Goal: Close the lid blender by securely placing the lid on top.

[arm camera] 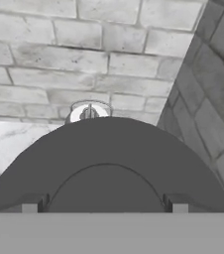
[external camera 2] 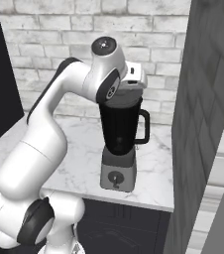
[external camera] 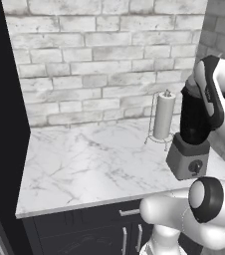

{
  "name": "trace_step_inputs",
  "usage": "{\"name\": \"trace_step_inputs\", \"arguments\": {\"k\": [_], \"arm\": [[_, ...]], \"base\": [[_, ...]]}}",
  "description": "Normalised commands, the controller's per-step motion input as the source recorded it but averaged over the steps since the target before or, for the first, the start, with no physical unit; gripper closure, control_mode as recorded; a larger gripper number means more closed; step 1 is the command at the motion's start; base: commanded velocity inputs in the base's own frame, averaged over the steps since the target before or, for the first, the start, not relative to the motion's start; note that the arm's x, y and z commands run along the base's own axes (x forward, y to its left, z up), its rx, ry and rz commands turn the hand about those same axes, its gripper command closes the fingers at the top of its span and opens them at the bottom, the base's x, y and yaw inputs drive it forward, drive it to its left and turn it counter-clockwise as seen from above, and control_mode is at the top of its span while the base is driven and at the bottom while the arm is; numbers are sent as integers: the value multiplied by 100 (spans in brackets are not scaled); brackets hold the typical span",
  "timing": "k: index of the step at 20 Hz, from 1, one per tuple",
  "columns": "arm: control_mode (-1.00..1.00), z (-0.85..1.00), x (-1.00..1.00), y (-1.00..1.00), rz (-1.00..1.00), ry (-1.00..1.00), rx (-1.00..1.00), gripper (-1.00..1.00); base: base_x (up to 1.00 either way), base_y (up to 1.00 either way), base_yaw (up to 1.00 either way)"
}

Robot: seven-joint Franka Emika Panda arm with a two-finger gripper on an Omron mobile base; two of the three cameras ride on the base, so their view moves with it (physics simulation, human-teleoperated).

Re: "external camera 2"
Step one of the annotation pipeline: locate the black tall appliance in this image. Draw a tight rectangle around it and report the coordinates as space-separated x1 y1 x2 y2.
0 0 26 152

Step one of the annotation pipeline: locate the grey tall cupboard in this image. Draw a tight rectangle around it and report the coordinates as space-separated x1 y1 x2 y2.
163 0 224 254

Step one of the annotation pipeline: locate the black and grey blender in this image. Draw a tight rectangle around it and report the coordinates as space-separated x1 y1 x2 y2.
98 95 151 193

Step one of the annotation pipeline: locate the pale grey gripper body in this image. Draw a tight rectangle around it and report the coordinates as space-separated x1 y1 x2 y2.
111 82 145 103

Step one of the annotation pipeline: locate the dark base cupboard door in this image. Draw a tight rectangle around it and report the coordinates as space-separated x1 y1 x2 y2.
73 197 171 254

